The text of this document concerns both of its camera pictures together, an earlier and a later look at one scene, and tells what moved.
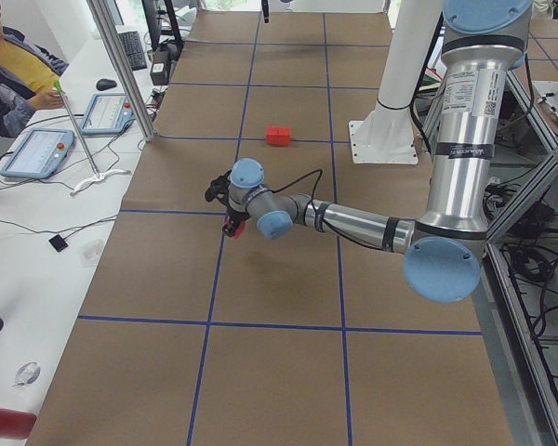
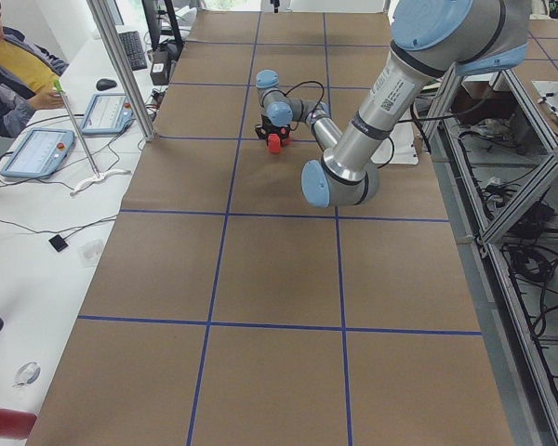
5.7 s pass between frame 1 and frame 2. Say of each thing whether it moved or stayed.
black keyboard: stayed
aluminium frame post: stayed
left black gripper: moved
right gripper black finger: moved
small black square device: stayed
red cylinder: stayed
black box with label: stayed
